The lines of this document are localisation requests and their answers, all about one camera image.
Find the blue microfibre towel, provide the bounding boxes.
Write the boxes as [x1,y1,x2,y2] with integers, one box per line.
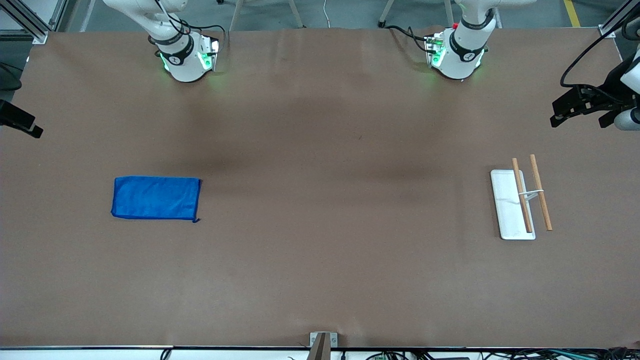
[110,175,203,224]

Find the white rack with wooden rods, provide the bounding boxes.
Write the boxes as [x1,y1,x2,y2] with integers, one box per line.
[489,154,554,241]

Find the grey stand legs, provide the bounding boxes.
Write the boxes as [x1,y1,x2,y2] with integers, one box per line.
[228,0,305,32]
[378,0,455,29]

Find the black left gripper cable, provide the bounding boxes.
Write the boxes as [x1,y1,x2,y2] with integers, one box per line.
[559,15,640,90]

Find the black cable with plug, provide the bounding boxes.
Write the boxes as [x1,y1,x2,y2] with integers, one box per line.
[620,16,640,42]

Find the aluminium frame post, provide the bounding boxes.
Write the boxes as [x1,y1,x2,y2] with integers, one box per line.
[0,0,50,45]
[598,0,640,40]

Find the black left arm base cable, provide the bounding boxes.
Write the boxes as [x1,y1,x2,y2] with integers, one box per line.
[386,23,434,54]

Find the grey metal camera mount bracket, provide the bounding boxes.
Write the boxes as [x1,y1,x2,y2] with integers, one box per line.
[306,331,339,360]

